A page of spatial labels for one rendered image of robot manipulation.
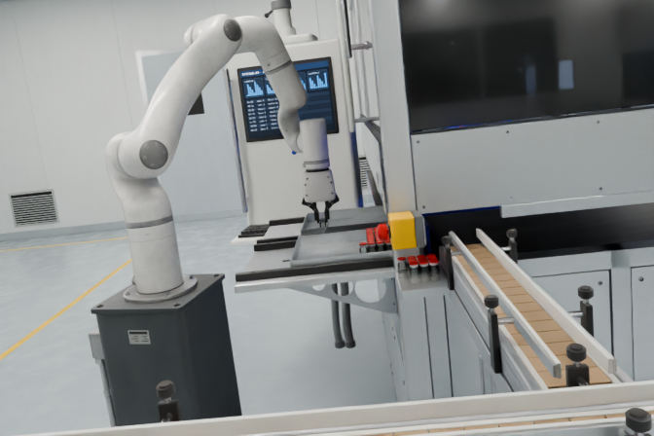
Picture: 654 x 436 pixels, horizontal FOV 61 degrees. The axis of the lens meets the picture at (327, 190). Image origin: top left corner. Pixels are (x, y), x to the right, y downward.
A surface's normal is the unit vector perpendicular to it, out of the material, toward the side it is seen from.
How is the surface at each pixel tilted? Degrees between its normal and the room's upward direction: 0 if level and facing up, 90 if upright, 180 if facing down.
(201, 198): 90
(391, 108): 90
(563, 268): 90
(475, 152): 90
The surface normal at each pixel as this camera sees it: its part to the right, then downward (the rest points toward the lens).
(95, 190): -0.04, 0.16
